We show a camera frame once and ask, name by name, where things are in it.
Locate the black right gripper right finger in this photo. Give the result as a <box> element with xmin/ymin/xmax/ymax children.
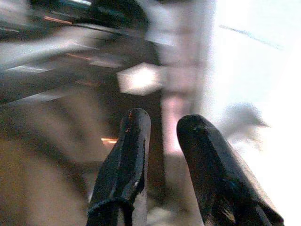
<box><xmin>176</xmin><ymin>114</ymin><xmax>285</xmax><ymax>226</ymax></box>

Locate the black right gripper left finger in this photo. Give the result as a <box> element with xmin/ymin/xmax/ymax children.
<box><xmin>86</xmin><ymin>107</ymin><xmax>151</xmax><ymax>226</ymax></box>

